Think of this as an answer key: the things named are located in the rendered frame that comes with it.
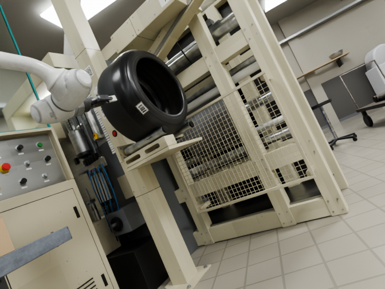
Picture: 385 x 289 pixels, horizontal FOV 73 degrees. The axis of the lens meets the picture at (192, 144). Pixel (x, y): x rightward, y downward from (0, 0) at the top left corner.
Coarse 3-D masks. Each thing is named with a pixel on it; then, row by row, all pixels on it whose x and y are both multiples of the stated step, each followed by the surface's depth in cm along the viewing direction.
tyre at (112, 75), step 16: (112, 64) 145; (128, 64) 140; (144, 64) 174; (160, 64) 166; (112, 80) 139; (128, 80) 136; (144, 80) 185; (160, 80) 183; (176, 80) 172; (128, 96) 135; (144, 96) 139; (160, 96) 189; (176, 96) 182; (112, 112) 142; (128, 112) 138; (160, 112) 144; (176, 112) 180; (128, 128) 145; (144, 128) 144; (176, 128) 157
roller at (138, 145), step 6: (162, 126) 142; (156, 132) 143; (162, 132) 141; (144, 138) 148; (150, 138) 146; (156, 138) 145; (132, 144) 155; (138, 144) 151; (144, 144) 150; (126, 150) 157; (132, 150) 155
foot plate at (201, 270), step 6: (210, 264) 173; (198, 270) 172; (204, 270) 168; (198, 276) 163; (192, 282) 158; (168, 288) 165; (174, 288) 161; (180, 288) 157; (186, 288) 154; (192, 288) 152
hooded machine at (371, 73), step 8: (376, 48) 692; (384, 48) 687; (368, 56) 719; (376, 56) 691; (384, 56) 687; (368, 64) 728; (384, 64) 684; (368, 72) 732; (376, 72) 696; (384, 72) 684; (376, 80) 712; (384, 80) 684; (376, 88) 729; (384, 88) 693
